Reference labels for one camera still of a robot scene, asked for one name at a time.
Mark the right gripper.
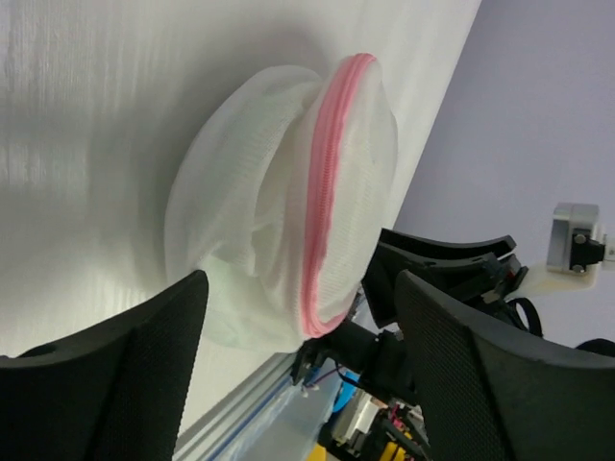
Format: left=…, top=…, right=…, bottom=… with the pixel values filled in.
left=362, top=229, right=543, bottom=336

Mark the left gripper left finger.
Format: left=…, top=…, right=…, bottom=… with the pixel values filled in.
left=1, top=271, right=209, bottom=460

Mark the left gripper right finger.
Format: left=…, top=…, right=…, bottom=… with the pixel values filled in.
left=396, top=271, right=614, bottom=460

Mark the pink-trimmed mesh laundry bag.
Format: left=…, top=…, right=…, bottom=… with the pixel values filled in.
left=163, top=53, right=398, bottom=352

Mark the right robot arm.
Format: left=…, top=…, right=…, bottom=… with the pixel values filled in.
left=291, top=224, right=614, bottom=411

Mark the aluminium front rail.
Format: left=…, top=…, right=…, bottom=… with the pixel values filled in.
left=172, top=353, right=295, bottom=460

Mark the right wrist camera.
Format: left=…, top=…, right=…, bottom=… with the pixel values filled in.
left=521, top=202, right=615, bottom=292

